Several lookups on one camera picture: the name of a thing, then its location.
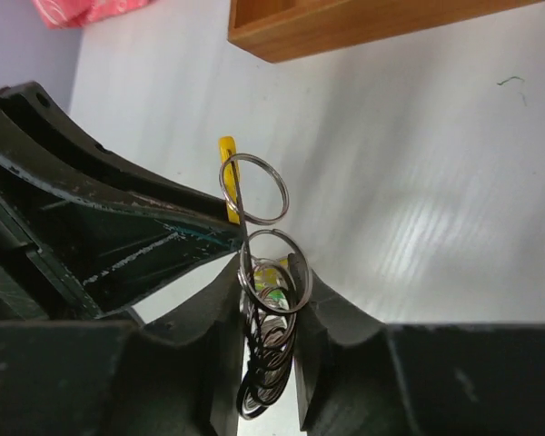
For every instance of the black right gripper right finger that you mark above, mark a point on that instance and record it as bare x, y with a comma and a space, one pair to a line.
356, 375

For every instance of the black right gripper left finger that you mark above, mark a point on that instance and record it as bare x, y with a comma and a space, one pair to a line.
178, 375

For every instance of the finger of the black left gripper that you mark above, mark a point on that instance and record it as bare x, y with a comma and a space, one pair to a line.
85, 233

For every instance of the green key tag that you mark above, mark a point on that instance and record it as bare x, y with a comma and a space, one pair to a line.
275, 296

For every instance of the metal keyring with yellow grip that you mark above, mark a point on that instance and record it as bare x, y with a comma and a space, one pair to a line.
269, 328

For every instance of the yellow key tag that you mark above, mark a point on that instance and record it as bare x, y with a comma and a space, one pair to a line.
265, 275

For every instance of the pink patterned cloth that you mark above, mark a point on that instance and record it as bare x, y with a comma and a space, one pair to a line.
60, 14

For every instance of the wooden compartment tray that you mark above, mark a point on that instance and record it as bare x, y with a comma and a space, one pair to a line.
279, 31

